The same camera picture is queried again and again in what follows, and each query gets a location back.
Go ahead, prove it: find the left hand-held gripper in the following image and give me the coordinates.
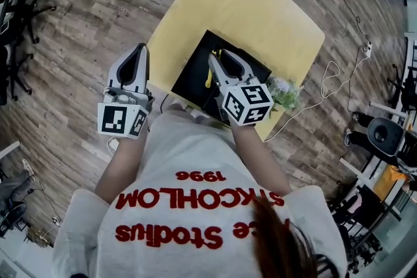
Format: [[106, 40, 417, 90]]
[[97, 43, 154, 141]]

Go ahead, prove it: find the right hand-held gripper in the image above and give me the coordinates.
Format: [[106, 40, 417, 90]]
[[208, 49, 275, 127]]

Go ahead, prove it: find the yellow small item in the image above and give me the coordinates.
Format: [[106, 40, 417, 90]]
[[204, 48, 223, 89]]

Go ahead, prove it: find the person's left forearm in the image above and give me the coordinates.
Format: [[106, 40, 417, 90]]
[[94, 135, 148, 206]]

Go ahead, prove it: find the person's right forearm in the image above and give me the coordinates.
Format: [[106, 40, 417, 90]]
[[229, 122, 293, 197]]

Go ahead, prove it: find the artificial flower plant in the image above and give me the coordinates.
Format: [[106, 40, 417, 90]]
[[265, 76, 306, 113]]

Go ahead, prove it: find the white power adapter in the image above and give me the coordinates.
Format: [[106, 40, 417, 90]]
[[106, 136, 122, 154]]

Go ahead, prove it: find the black office chair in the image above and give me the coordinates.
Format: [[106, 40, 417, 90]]
[[0, 0, 57, 102], [0, 201, 31, 239]]

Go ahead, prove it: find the person's white printed t-shirt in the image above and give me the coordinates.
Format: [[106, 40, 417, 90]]
[[51, 109, 348, 278]]

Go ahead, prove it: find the white cable with power strip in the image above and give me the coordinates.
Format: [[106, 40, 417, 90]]
[[263, 48, 368, 143]]

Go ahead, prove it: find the thin black cable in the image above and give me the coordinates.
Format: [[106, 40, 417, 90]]
[[334, 0, 373, 44]]

